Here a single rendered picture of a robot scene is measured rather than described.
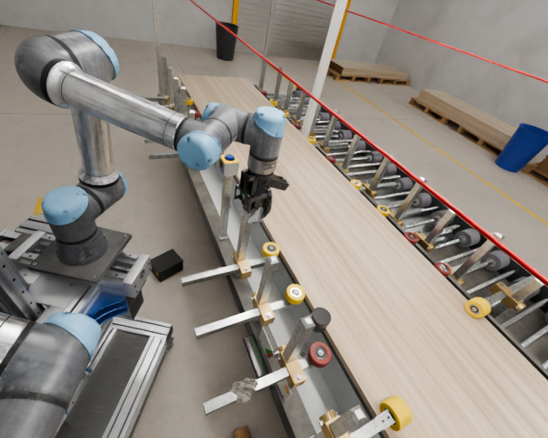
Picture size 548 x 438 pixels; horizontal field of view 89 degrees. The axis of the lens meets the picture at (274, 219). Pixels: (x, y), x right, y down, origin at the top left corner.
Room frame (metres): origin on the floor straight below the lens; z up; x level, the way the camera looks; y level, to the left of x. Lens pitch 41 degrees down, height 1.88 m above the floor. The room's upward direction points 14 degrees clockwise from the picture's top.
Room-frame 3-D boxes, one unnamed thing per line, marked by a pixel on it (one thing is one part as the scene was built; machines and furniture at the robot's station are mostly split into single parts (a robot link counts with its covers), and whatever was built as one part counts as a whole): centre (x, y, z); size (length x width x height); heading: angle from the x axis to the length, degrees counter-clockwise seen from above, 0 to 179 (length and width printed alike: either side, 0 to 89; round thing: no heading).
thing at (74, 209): (0.56, 0.62, 1.21); 0.13 x 0.12 x 0.14; 174
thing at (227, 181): (1.07, 0.26, 0.93); 0.05 x 0.05 x 0.45; 35
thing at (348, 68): (9.10, -1.55, 0.23); 2.42 x 0.76 x 0.17; 124
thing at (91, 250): (0.55, 0.62, 1.09); 0.15 x 0.15 x 0.10
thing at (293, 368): (0.42, -0.19, 0.85); 0.14 x 0.06 x 0.05; 35
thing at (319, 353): (0.47, -0.28, 0.85); 0.08 x 0.08 x 0.11
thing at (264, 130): (0.63, 0.07, 1.58); 0.09 x 0.08 x 0.11; 84
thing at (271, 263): (0.65, -0.03, 0.89); 0.04 x 0.04 x 0.48; 35
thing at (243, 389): (0.31, -0.05, 0.87); 0.09 x 0.07 x 0.02; 125
